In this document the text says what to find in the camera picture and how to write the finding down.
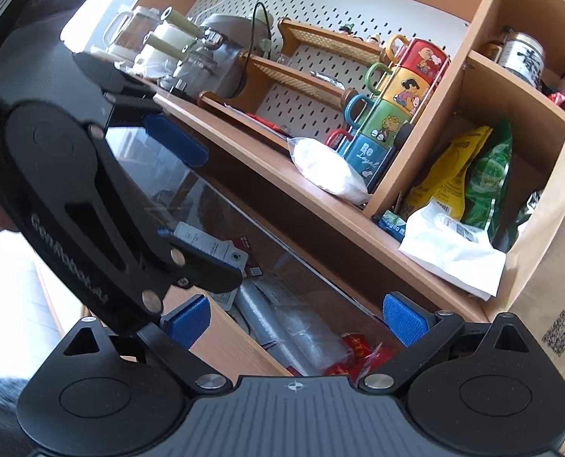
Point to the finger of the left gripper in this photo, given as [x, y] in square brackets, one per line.
[187, 267]
[168, 134]

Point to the glass jar with label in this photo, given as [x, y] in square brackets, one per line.
[523, 56]

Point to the white plastic bag bundle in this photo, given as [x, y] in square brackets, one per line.
[326, 169]

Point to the small wooden tiered rack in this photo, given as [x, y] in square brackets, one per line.
[301, 93]

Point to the red cartoon mug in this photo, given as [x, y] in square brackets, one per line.
[418, 55]

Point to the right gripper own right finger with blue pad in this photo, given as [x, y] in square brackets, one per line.
[426, 336]

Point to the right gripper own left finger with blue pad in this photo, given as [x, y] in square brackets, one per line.
[170, 339]

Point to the clear plastic wrap roll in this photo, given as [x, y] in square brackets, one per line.
[285, 325]

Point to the blue cartoon mug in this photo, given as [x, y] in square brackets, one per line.
[367, 153]

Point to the brown paper bag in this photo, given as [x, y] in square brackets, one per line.
[533, 282]

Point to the yellow snack bag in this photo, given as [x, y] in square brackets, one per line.
[445, 180]

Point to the grey espresso machine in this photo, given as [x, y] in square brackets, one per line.
[216, 57]

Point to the red paper cups pack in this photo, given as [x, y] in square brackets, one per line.
[363, 358]

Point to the wooden shelf cabinet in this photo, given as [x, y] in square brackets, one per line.
[344, 238]

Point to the yellow cartoon mug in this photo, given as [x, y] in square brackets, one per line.
[400, 86]

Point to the white crumpled plastic bag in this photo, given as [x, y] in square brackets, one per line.
[459, 254]

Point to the green snack bag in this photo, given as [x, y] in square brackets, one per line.
[486, 185]

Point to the green cartoon mug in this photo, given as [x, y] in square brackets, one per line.
[377, 119]

